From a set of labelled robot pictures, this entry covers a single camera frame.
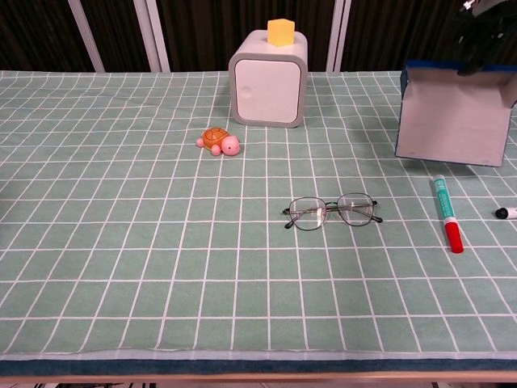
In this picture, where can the blue pencil case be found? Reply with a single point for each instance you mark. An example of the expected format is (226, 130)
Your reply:
(452, 121)

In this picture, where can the green marker red cap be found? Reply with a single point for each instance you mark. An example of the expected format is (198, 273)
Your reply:
(444, 202)

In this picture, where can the pink orange turtle toy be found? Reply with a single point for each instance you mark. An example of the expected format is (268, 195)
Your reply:
(214, 138)

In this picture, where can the black pleated curtain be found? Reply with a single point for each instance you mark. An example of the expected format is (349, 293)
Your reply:
(210, 32)

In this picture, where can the white frame post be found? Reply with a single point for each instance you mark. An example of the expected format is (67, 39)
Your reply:
(155, 40)
(87, 36)
(337, 40)

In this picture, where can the green checked tablecloth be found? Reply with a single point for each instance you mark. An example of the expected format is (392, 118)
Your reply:
(121, 242)

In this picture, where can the thin metal eyeglasses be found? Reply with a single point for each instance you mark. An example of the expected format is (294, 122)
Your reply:
(309, 214)

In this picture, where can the white cube cabinet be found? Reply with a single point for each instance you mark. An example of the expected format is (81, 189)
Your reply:
(266, 93)

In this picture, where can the white marker black cap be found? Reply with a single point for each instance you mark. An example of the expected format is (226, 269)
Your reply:
(505, 212)

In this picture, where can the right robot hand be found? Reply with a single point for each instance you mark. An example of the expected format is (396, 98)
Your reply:
(484, 32)

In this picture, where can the yellow foam cube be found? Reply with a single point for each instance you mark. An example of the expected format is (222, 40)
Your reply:
(281, 33)

